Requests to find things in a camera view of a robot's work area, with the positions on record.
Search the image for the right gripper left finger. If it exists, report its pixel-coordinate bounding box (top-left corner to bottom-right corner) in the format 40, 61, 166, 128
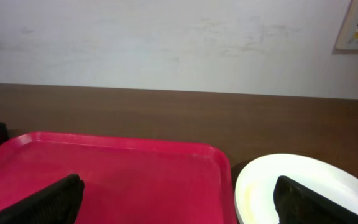
0, 174, 85, 224

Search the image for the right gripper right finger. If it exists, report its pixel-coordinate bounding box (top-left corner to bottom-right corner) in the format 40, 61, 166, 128
273, 175, 358, 224

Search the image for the cream white plate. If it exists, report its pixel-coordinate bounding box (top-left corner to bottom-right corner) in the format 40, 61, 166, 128
234, 154, 358, 224

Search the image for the red plastic tray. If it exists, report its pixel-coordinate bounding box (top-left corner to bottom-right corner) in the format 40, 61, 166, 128
0, 132, 236, 223

